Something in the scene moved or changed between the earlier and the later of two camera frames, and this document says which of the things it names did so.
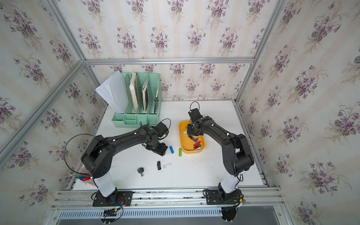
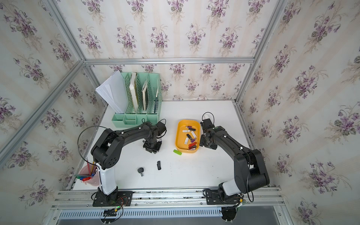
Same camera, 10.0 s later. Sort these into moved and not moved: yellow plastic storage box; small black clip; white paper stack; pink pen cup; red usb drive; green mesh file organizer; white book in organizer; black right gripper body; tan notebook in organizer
Moved: yellow plastic storage box; black right gripper body; red usb drive
Not moved: green mesh file organizer; tan notebook in organizer; white book in organizer; small black clip; white paper stack; pink pen cup
